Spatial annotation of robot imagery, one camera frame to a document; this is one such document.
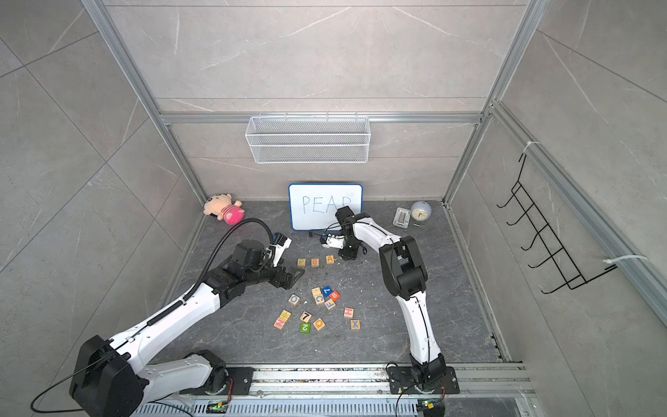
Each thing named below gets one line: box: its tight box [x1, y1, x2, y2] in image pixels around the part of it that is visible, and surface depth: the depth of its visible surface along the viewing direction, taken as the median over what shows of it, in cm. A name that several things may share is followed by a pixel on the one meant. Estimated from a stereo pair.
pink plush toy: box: [203, 193, 246, 226], surface depth 112 cm
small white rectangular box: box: [392, 206, 411, 230], surface depth 116 cm
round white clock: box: [410, 200, 433, 222], surface depth 110 cm
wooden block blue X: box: [350, 318, 362, 331], surface depth 85 cm
